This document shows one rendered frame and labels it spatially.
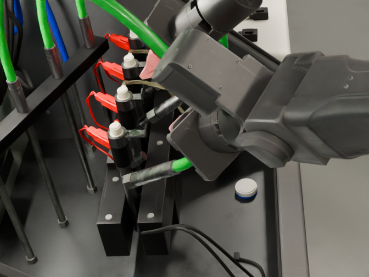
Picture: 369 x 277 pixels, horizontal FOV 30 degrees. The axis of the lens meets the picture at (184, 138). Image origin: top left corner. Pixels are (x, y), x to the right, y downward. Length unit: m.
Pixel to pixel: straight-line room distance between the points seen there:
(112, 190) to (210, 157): 0.41
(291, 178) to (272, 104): 0.58
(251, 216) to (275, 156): 0.69
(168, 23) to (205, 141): 0.19
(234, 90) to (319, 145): 0.10
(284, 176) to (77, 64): 0.38
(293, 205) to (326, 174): 1.37
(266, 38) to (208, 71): 0.79
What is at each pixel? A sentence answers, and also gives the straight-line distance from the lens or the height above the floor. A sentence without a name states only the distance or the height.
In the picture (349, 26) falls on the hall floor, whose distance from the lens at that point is 3.13.
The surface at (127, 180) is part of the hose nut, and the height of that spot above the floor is 1.13.
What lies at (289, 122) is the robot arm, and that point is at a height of 1.41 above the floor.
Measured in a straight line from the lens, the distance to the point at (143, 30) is 0.70.
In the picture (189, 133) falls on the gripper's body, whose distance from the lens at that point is 0.68.
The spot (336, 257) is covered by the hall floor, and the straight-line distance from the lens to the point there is 2.20.
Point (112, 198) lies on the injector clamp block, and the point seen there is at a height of 0.98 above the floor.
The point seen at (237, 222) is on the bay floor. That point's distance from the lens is 1.21.
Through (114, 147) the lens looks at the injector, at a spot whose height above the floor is 1.10.
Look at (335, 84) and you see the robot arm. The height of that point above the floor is 1.45.
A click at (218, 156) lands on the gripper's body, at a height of 1.27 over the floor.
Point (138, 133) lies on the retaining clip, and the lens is 0.96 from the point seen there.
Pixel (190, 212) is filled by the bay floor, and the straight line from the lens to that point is 1.23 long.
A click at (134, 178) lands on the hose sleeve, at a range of 0.87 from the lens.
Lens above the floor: 1.75
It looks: 42 degrees down
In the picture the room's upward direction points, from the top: 9 degrees counter-clockwise
